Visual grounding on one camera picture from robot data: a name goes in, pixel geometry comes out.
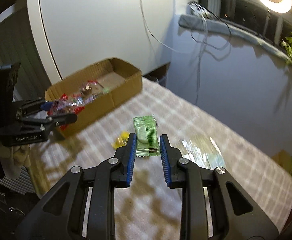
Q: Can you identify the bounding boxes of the black cable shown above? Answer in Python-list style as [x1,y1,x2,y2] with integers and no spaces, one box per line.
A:
[188,0,233,51]

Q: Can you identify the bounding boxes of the dark candy red twist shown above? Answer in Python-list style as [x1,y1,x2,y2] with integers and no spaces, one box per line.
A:
[80,81,110,98]

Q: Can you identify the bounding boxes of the white power strip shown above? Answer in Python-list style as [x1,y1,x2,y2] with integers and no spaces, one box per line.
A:
[188,1,208,15]

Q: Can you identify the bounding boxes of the plaid table cloth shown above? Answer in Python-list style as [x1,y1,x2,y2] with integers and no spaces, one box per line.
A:
[30,80,292,239]

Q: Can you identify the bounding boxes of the dark jelly red wrapper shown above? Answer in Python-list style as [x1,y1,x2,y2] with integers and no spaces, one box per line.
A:
[46,93,85,131]

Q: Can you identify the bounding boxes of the white cabinet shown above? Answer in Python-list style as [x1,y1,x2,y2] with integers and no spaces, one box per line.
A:
[26,0,199,83]

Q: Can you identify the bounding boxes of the brown cardboard box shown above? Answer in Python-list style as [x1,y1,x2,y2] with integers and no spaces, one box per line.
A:
[45,57,143,138]

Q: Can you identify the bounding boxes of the white cable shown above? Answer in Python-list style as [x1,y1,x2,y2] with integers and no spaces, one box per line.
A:
[134,0,208,53]

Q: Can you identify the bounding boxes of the clear pack of wafers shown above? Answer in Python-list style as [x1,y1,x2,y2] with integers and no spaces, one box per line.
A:
[180,135,226,170]

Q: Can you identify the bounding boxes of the small green candy packet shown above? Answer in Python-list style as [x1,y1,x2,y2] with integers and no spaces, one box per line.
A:
[133,115,160,157]

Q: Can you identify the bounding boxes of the small yellow candy packet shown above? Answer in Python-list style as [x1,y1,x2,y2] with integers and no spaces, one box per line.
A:
[112,131,130,150]

